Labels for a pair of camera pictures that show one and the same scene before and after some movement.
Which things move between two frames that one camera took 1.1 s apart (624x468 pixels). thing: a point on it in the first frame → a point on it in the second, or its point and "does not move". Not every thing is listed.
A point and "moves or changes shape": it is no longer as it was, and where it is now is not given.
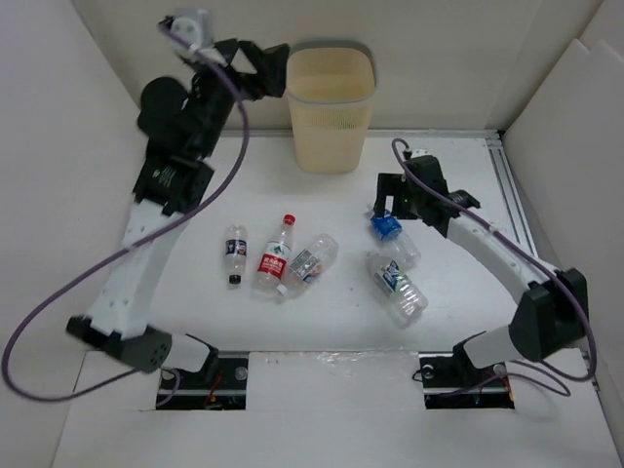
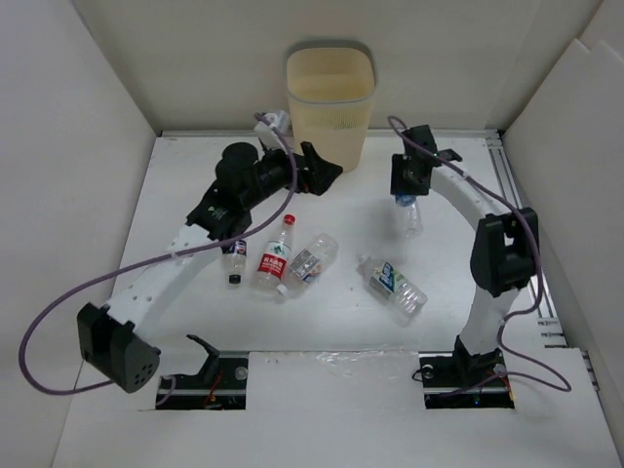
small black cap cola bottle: [235, 253] does not move
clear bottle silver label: [309, 263] does not move
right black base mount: [450, 382] does not move
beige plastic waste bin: [331, 92] does not move
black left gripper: [271, 65] → [319, 174]
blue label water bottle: [394, 241] moves or changes shape
